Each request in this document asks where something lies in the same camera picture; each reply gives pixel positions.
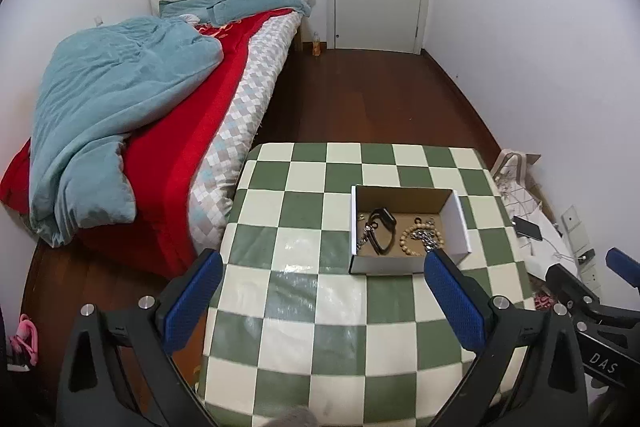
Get bed with red sheet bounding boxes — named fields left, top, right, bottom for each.
left=0, top=7, right=293, bottom=278

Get pink slippers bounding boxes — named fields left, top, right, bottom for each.
left=9, top=314, right=41, bottom=365

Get teal pillow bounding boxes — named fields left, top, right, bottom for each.
left=159, top=0, right=233, bottom=20

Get green white checkered tablecloth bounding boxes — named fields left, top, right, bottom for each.
left=196, top=142, right=536, bottom=427

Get white cardboard box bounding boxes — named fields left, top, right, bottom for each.
left=348, top=185, right=473, bottom=276

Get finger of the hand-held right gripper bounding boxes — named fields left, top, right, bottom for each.
left=605, top=248, right=640, bottom=295
left=545, top=264, right=602, bottom=321

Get light blue quilt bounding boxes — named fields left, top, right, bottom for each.
left=27, top=16, right=224, bottom=248

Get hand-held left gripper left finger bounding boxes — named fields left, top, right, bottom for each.
left=56, top=249, right=224, bottom=427

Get silver beaded necklace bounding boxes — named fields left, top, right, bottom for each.
left=356, top=213, right=377, bottom=253

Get wooden bead bracelet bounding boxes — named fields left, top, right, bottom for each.
left=399, top=217, right=446, bottom=258

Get diamond pattern bed sheet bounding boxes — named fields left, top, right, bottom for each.
left=189, top=12, right=306, bottom=265

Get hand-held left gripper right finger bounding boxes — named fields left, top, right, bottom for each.
left=423, top=248, right=588, bottom=427

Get silver curb chain bracelet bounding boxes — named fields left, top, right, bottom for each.
left=414, top=218, right=441, bottom=253

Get dark grey fleece clothing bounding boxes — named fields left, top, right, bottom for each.
left=269, top=407, right=322, bottom=427

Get white charging cable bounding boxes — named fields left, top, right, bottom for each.
left=520, top=237, right=581, bottom=264

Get black smartphone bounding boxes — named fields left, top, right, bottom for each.
left=512, top=215, right=545, bottom=241

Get black smart band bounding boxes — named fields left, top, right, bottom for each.
left=366, top=207, right=397, bottom=255

